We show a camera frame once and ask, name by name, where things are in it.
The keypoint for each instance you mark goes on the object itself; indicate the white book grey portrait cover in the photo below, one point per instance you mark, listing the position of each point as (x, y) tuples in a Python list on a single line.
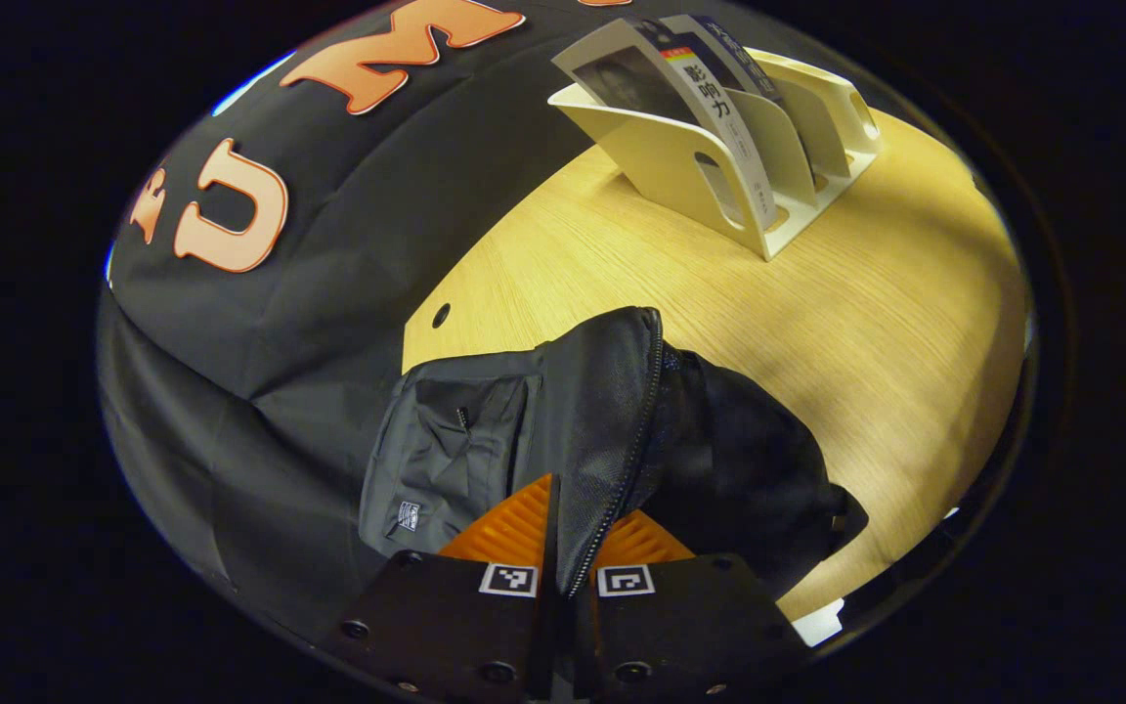
[(719, 127)]

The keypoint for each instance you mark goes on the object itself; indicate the white book blue picture cover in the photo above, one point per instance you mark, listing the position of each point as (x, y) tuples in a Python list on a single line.
[(724, 44)]

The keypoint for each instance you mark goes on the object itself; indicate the white bookshelf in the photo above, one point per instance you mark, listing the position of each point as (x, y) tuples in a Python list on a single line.
[(661, 161)]

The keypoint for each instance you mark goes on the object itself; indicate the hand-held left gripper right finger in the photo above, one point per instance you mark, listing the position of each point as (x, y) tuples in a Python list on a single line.
[(680, 626)]

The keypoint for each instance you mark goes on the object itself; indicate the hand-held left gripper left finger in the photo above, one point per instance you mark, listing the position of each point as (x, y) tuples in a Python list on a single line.
[(446, 626)]

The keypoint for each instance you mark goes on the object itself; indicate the black schoolbag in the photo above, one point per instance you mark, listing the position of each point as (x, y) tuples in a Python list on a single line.
[(573, 411)]

